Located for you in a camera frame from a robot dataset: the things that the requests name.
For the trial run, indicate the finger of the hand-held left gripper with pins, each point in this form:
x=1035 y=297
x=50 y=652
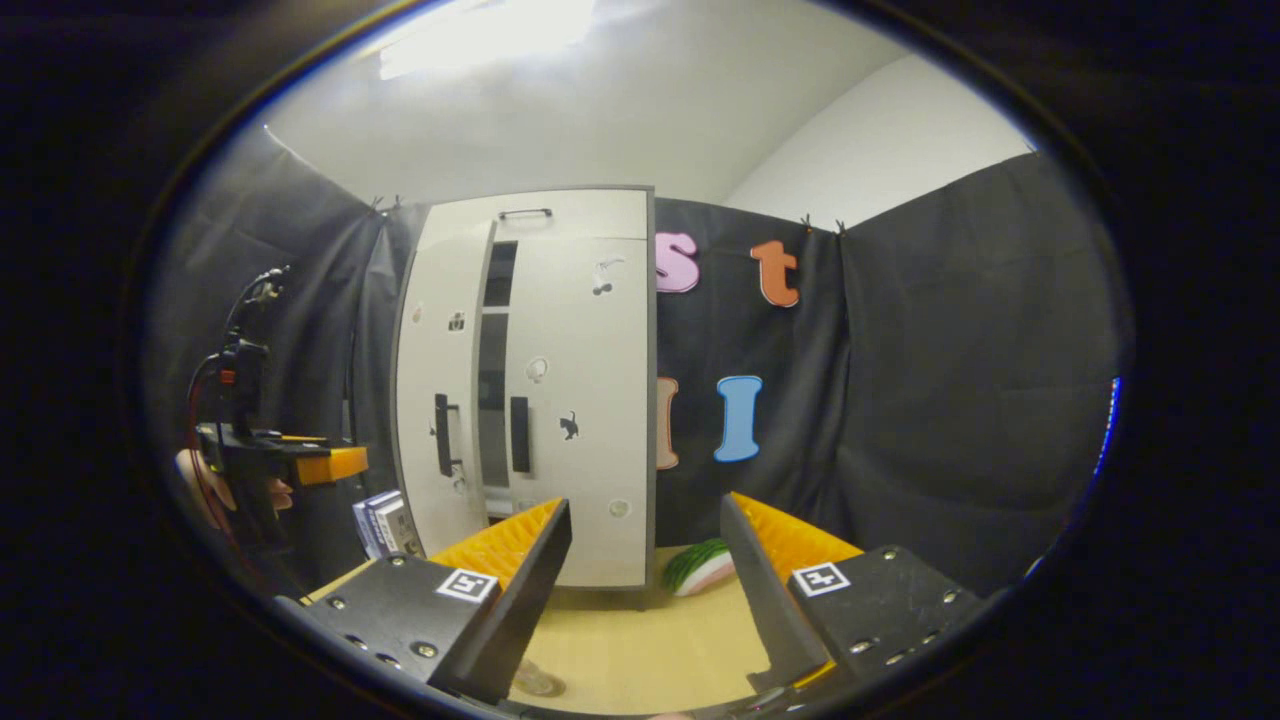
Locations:
x=335 y=465

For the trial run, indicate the computer monitor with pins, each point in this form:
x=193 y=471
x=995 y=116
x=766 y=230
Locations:
x=1108 y=430

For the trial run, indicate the white cabinet door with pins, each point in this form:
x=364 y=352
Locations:
x=440 y=350
x=580 y=350

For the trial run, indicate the white cabinet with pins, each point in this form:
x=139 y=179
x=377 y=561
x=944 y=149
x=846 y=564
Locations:
x=540 y=215

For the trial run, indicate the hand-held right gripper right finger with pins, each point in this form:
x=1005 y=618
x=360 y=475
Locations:
x=765 y=600

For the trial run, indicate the toy watermelon slice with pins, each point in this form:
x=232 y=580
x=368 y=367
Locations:
x=700 y=568

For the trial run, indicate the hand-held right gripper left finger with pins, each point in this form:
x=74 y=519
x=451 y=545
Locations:
x=525 y=600

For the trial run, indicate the ceiling light panel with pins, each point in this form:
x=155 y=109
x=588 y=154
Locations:
x=480 y=35

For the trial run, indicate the blue white book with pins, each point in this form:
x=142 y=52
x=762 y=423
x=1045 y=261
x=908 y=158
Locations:
x=365 y=525
x=395 y=520

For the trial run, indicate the black backdrop cloth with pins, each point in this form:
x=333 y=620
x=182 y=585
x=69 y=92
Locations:
x=950 y=400

